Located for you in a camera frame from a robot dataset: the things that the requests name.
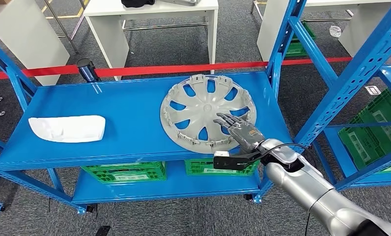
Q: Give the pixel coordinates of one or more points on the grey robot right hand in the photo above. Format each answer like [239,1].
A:
[247,135]

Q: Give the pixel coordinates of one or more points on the grey plastic wheel hubcap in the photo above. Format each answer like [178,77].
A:
[198,110]

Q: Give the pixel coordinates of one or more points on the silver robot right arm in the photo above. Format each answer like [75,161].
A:
[312,192]

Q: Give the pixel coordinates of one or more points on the green plastic crate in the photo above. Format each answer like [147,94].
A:
[371,140]
[124,172]
[198,167]
[294,49]

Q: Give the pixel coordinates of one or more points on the white table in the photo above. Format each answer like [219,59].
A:
[32,42]
[111,35]
[270,32]

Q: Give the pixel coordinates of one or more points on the red barrier belt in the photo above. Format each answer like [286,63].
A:
[150,70]

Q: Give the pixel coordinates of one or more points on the grey flat case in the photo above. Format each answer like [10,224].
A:
[179,2]

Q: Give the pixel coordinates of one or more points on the black bag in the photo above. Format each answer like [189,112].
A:
[137,3]

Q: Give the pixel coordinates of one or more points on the white plastic mirror cover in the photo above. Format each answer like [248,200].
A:
[68,128]

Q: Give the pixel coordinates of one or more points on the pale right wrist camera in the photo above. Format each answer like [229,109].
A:
[221,154]

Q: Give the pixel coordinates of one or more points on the black barrier post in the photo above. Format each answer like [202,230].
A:
[87,70]

